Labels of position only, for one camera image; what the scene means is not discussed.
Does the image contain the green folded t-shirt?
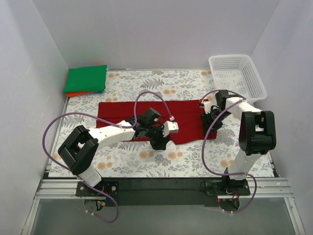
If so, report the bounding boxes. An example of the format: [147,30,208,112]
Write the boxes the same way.
[64,65,107,93]

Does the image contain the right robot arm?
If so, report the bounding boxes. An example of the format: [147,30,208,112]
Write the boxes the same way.
[199,90,276,196]

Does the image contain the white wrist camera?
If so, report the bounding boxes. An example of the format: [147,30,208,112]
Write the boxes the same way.
[162,121,179,137]
[199,99,216,114]

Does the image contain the aluminium rail frame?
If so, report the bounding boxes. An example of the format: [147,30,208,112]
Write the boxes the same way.
[23,178,305,235]

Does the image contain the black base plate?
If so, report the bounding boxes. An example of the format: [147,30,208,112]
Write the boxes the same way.
[75,178,252,207]

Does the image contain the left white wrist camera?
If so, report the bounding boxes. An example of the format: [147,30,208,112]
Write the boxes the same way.
[162,121,179,137]

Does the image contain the white plastic basket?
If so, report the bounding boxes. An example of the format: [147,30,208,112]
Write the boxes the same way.
[208,54,267,104]

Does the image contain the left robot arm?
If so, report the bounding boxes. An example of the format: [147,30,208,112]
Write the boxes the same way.
[58,108,179,187]

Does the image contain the floral patterned table mat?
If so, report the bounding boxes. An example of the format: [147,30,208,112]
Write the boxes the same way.
[56,70,240,177]

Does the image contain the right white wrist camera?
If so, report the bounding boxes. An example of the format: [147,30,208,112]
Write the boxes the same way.
[199,99,216,114]

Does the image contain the orange folded t-shirt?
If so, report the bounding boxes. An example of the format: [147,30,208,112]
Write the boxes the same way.
[66,92,93,97]

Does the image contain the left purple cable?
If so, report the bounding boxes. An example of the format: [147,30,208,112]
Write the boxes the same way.
[42,91,175,223]

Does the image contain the red t-shirt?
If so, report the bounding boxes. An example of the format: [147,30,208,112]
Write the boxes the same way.
[97,100,204,145]

